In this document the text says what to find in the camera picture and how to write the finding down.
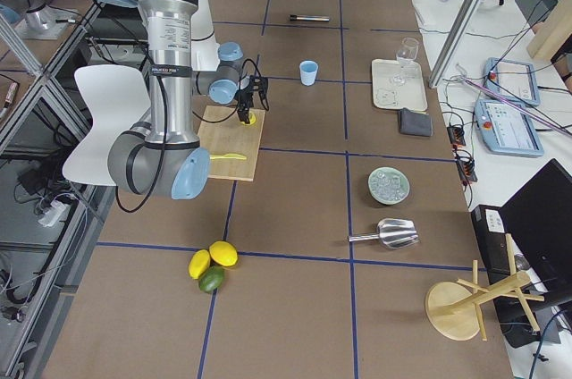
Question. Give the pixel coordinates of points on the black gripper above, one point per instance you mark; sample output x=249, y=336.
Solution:
x=244, y=100

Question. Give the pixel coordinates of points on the yellow lemon slice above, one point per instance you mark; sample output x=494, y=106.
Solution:
x=253, y=119

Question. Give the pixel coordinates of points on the steel muddler black tip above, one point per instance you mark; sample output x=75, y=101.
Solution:
x=309, y=18

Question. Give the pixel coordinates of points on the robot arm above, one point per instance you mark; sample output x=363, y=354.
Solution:
x=142, y=138

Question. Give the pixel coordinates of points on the light blue paper cup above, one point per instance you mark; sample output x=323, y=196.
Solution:
x=308, y=71

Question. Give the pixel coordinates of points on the wooden cup tree stand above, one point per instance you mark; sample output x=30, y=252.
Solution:
x=454, y=308

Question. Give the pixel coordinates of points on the bamboo cutting board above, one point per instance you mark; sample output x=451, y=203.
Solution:
x=221, y=133

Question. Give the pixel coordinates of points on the yellow plastic knife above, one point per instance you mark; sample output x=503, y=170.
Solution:
x=229, y=156

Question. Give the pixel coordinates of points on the clear wine glass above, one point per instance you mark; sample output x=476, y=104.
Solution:
x=405, y=56

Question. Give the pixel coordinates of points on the white plastic chair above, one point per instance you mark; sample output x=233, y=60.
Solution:
x=116, y=97

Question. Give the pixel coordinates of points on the cream bear tray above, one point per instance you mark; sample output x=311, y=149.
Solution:
x=390, y=96

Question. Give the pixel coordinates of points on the green bowl of ice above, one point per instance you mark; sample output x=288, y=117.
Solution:
x=388, y=185

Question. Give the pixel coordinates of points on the green lime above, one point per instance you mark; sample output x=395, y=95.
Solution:
x=211, y=279

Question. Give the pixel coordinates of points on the grey folded cloth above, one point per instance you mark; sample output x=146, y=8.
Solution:
x=415, y=123

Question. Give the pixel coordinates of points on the steel ice scoop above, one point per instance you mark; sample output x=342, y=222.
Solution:
x=392, y=233

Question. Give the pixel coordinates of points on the blue teach pendant far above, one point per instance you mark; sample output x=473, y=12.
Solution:
x=513, y=80

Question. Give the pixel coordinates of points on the blue teach pendant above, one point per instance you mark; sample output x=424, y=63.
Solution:
x=513, y=80
x=506, y=130

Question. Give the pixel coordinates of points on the blue teach pendant near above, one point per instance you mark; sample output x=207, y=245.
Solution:
x=506, y=130

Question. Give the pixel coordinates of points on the long pointer stick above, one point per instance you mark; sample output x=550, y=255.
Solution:
x=531, y=111

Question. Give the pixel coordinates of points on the aluminium frame post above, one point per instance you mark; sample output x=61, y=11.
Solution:
x=457, y=31

